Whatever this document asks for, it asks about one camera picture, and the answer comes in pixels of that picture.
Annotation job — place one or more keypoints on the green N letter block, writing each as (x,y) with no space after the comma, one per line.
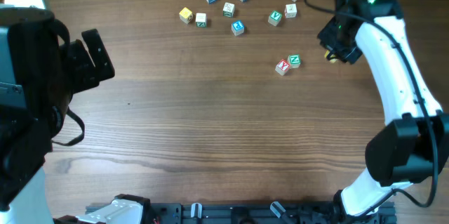
(294,60)

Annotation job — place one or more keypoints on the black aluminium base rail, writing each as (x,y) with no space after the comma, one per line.
(315,212)

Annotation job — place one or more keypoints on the green V letter block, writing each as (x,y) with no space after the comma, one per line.
(274,18)

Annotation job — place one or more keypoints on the green side picture block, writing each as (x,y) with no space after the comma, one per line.
(228,10)

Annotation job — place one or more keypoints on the yellow top block left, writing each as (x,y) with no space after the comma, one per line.
(186,15)

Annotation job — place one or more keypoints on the blue P letter block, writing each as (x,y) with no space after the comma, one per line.
(238,28)

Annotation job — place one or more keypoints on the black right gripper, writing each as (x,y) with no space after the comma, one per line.
(323,35)

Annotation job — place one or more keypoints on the red Y letter block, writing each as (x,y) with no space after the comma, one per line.
(282,67)

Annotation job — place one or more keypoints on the green Z side block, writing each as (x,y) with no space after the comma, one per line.
(201,20)

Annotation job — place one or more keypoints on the yellow side picture block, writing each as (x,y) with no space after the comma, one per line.
(330,57)

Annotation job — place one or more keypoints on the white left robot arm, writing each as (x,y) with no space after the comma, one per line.
(41,70)

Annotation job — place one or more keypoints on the red side picture block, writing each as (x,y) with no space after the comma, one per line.
(290,11)

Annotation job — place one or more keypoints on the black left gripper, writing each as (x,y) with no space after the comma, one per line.
(88,76)

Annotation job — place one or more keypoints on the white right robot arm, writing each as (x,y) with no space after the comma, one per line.
(413,145)

